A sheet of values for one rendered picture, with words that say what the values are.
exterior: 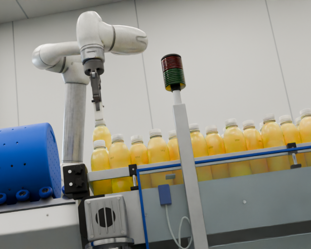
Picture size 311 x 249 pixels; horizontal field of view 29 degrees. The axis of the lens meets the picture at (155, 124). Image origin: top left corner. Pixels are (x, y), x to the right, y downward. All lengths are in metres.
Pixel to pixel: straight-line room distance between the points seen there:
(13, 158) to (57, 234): 0.29
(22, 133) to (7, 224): 0.31
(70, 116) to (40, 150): 0.83
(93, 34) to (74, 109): 0.63
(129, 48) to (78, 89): 0.56
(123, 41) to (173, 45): 2.99
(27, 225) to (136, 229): 0.36
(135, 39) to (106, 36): 0.12
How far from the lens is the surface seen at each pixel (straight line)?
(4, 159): 2.02
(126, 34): 2.32
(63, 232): 1.93
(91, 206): 1.70
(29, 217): 1.97
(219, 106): 5.04
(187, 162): 1.70
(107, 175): 1.87
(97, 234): 1.68
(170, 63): 1.79
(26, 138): 2.03
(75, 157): 2.79
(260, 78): 5.14
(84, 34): 2.27
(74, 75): 2.81
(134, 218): 1.81
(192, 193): 1.67
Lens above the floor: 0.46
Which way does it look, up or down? 20 degrees up
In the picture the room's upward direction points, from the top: 8 degrees counter-clockwise
